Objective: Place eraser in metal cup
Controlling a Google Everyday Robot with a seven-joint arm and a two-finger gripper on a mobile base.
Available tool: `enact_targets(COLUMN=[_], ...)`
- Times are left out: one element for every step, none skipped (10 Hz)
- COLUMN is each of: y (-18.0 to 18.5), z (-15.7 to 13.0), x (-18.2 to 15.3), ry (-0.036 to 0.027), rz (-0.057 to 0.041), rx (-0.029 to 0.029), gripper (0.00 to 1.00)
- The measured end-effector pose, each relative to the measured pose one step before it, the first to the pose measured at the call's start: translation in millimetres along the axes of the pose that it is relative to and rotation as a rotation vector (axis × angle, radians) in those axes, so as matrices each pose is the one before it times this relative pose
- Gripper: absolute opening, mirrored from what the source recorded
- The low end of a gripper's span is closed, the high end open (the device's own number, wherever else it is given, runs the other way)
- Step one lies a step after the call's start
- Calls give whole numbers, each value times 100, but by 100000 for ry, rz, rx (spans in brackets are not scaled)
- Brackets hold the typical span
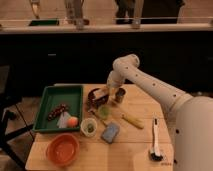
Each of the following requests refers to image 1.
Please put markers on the green translucent cup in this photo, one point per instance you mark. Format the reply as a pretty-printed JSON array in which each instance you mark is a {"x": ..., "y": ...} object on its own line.
[{"x": 103, "y": 112}]

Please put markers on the dark grape bunch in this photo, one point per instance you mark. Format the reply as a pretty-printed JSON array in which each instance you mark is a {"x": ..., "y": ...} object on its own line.
[{"x": 57, "y": 111}]

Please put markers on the white plastic piece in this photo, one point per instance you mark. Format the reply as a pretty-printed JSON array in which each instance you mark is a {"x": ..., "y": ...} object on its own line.
[{"x": 62, "y": 122}]

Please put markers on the orange peach fruit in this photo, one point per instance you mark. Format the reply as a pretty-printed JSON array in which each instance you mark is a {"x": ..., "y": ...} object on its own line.
[{"x": 72, "y": 122}]

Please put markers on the orange plastic bowl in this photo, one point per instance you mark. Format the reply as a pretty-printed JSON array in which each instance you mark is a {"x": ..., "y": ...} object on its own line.
[{"x": 63, "y": 150}]

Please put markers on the blue sponge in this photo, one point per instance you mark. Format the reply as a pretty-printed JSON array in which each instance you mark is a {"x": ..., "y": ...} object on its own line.
[{"x": 110, "y": 132}]

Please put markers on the metal cup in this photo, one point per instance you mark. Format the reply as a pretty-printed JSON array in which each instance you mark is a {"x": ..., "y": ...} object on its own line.
[{"x": 119, "y": 96}]

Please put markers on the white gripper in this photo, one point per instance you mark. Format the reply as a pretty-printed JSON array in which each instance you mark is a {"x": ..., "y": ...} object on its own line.
[{"x": 114, "y": 80}]

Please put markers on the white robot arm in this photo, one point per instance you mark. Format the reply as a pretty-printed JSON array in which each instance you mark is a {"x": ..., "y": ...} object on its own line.
[{"x": 193, "y": 150}]

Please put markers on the black white dish brush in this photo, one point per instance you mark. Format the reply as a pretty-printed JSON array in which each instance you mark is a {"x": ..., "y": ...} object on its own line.
[{"x": 155, "y": 153}]

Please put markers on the black chair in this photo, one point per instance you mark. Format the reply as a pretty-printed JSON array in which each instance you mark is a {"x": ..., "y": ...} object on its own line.
[{"x": 7, "y": 100}]

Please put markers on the green plastic tray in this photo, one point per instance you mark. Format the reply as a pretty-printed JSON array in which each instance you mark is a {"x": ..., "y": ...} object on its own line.
[{"x": 56, "y": 101}]

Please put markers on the dark red bowl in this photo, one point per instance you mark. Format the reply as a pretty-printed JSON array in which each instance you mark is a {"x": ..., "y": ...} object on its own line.
[{"x": 93, "y": 102}]

